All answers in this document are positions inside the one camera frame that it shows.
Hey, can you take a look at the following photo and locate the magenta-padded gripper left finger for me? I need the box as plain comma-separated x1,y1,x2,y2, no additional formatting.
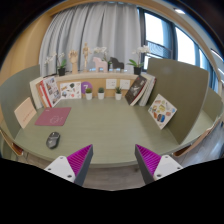
44,144,94,187

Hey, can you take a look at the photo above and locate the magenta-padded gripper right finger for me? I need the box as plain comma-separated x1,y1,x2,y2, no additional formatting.
134,144,184,185

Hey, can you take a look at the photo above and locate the dark grey computer mouse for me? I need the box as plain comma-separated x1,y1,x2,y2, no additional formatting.
45,131,61,150

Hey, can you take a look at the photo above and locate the maroon mouse pad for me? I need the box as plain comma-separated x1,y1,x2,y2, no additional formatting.
34,106,72,127

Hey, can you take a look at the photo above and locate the colourful illustrated picture book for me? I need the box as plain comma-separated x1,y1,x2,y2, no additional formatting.
147,93,178,130

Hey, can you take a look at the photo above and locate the small plant in white pot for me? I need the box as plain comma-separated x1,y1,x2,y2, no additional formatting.
114,86,123,101
84,87,94,101
97,86,106,101

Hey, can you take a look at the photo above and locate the beige booklet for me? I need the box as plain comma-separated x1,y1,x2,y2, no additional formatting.
13,97,38,130

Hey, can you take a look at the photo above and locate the white illustrated sticker card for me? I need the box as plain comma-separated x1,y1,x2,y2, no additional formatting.
59,81,83,100

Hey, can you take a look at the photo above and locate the black-cover book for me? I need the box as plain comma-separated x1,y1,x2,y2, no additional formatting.
124,75,148,106

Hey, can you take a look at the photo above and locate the white books stack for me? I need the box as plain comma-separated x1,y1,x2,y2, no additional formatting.
138,73,157,107

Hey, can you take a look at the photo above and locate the red-spined book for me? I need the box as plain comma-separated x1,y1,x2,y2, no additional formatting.
37,80,51,109

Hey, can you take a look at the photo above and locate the green desk partition panel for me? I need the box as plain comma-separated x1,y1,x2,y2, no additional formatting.
146,58,210,145
0,64,42,139

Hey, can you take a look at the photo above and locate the round purple number sign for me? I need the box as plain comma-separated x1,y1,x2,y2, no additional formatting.
80,81,94,95

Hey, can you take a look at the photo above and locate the light wooden ledge shelf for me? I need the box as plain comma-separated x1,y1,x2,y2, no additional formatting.
53,70,140,100

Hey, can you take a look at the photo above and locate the pink wooden horse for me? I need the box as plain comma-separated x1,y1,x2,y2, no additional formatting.
92,56,109,73

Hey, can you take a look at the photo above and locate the black wooden horse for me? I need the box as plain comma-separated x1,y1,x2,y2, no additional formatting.
109,56,125,71

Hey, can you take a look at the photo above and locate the wooden artist mannequin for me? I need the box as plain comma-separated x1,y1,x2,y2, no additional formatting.
81,42,92,73

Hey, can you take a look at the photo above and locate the dark-framed window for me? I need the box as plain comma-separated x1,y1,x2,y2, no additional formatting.
138,7,224,96

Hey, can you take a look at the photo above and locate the light grey curtain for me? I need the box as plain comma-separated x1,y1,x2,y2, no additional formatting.
38,2,143,78

